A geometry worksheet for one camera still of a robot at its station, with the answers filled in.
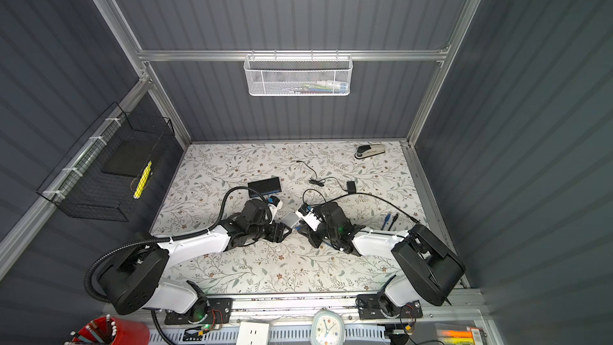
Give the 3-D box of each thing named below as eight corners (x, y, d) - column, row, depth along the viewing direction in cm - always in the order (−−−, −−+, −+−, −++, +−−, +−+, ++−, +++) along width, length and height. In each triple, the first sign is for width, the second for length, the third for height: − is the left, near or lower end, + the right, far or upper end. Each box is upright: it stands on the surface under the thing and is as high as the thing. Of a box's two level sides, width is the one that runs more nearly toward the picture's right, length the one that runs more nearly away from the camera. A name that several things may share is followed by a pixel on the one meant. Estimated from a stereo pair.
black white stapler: (357, 160, 116) (358, 154, 112) (352, 152, 119) (354, 146, 115) (385, 153, 118) (387, 147, 115) (380, 146, 122) (382, 140, 118)
